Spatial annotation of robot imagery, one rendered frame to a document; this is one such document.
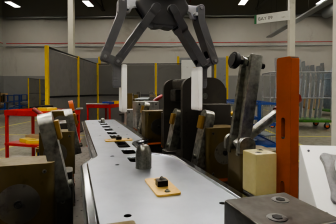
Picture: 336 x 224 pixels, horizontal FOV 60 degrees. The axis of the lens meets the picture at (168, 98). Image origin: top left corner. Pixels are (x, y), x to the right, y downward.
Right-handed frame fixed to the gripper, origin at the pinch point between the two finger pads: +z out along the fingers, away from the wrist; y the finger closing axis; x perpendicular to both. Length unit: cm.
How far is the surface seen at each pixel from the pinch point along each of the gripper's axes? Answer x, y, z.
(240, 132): 1.5, -13.3, 5.5
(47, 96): -532, 57, 10
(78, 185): -102, 11, 44
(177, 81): -37.0, -16.3, -4.1
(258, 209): 28.8, 2.5, 5.7
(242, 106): 1.1, -14.0, 1.1
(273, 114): 0.6, -20.6, 2.7
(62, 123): -76, 17, 12
